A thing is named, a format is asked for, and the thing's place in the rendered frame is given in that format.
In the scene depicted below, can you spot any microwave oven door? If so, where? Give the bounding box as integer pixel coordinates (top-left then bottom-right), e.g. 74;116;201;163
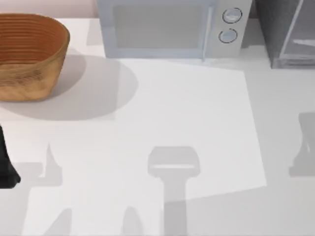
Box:
95;0;216;59

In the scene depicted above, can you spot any round microwave knob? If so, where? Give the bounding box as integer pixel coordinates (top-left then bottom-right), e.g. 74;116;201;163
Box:
218;28;239;44
222;7;243;24

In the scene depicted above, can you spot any pale microwave oven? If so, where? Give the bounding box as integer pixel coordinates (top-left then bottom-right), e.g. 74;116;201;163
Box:
95;0;253;61

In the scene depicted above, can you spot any brown wicker basket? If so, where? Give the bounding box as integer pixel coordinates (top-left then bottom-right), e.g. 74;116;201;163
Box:
0;13;71;102

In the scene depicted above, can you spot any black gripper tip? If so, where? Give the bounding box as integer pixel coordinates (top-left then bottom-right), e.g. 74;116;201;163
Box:
0;125;21;189

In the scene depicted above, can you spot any microwave door handle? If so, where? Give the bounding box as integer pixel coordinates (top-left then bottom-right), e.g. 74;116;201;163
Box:
202;6;213;62

